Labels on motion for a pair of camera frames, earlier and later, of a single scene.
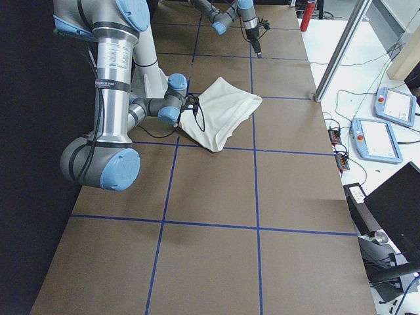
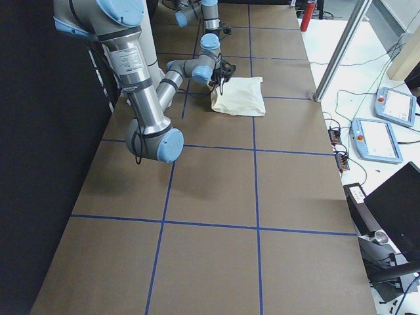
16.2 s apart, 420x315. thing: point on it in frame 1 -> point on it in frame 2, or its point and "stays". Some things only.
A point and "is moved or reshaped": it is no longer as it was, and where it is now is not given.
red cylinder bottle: (308, 12) stays
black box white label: (360, 215) stays
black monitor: (396, 206) stays
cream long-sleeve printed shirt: (222, 107) is moved or reshaped
